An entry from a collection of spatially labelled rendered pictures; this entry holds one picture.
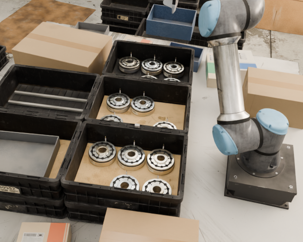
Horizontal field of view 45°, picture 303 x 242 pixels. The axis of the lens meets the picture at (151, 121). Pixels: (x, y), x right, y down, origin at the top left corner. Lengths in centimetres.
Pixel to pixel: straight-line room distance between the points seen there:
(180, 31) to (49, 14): 271
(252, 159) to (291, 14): 291
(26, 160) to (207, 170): 72
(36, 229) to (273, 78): 126
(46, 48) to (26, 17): 229
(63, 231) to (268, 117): 80
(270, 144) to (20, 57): 122
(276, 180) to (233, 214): 21
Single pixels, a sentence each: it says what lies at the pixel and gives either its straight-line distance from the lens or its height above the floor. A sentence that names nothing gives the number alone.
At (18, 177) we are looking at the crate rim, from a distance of 126.
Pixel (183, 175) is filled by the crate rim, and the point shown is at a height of 92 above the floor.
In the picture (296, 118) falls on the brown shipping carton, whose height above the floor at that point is 76.
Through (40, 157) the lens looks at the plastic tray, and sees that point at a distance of 143.
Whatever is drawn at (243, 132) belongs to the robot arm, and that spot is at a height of 101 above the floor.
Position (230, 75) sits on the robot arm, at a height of 117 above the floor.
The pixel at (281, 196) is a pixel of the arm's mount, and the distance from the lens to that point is 148.
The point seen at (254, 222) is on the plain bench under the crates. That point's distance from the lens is 147.
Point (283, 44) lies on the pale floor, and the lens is 400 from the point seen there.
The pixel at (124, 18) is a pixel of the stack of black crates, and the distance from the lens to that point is 322.
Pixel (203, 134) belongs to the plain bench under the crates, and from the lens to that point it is 171.
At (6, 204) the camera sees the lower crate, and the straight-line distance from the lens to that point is 143.
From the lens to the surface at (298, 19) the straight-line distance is 422.
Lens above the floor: 189
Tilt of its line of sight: 43 degrees down
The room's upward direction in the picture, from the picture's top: 4 degrees clockwise
